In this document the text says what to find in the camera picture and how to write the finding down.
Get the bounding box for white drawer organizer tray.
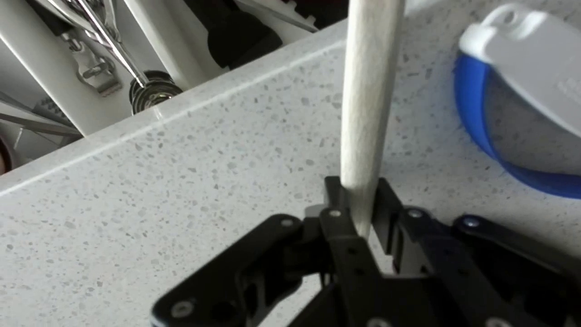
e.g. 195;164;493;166
0;0;351;179

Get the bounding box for white cylindrical rod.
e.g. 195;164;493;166
340;0;407;240

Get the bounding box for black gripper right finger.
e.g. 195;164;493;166
371;179;581;327

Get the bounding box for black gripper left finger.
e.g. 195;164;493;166
151;177;426;327

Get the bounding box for blue and white round gadget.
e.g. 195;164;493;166
453;2;581;200

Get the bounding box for metal tongs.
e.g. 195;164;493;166
33;0;184;117

